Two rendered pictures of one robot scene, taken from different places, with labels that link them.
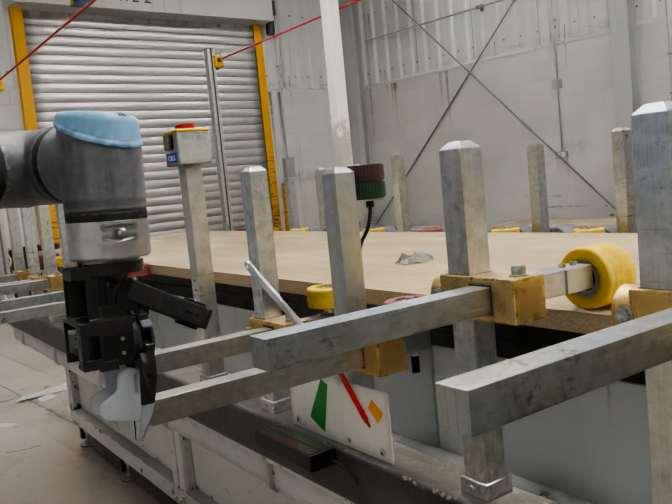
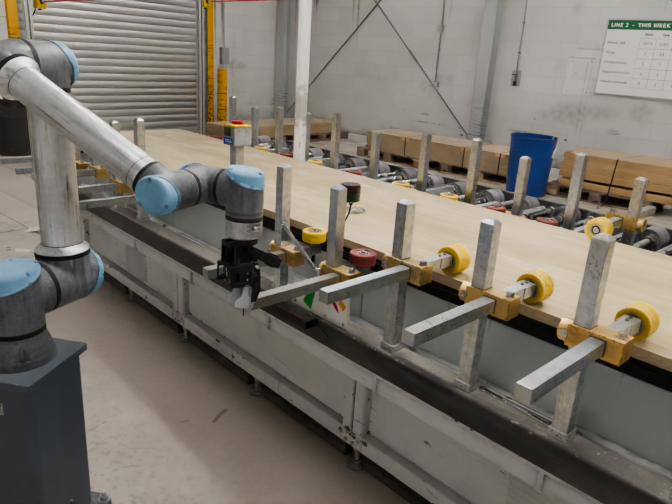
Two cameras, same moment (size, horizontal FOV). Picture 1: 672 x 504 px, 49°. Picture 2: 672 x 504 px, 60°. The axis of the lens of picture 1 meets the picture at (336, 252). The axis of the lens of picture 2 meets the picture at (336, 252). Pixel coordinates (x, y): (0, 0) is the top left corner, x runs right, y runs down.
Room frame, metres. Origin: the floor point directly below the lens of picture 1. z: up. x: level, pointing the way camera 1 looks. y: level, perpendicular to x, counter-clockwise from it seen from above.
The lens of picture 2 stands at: (-0.55, 0.27, 1.46)
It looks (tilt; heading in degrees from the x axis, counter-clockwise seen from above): 19 degrees down; 350
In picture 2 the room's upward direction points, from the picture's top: 4 degrees clockwise
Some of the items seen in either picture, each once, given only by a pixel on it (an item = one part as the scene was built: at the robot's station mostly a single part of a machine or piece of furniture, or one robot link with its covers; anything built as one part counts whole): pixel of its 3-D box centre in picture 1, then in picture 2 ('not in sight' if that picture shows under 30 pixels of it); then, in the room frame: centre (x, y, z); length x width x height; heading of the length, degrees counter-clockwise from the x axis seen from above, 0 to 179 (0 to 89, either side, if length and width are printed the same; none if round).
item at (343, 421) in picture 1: (335, 410); (318, 300); (1.08, 0.02, 0.75); 0.26 x 0.01 x 0.10; 34
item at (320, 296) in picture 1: (331, 315); (313, 245); (1.30, 0.02, 0.85); 0.08 x 0.08 x 0.11
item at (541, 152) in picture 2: not in sight; (530, 164); (6.01, -3.18, 0.36); 0.59 x 0.57 x 0.73; 130
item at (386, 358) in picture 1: (364, 349); (339, 274); (1.05, -0.03, 0.85); 0.13 x 0.06 x 0.05; 34
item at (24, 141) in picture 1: (30, 168); (203, 184); (0.89, 0.35, 1.14); 0.12 x 0.12 x 0.09; 57
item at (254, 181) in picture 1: (267, 303); (282, 237); (1.27, 0.13, 0.89); 0.03 x 0.03 x 0.48; 34
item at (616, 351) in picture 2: not in sight; (593, 339); (0.43, -0.45, 0.95); 0.13 x 0.06 x 0.05; 34
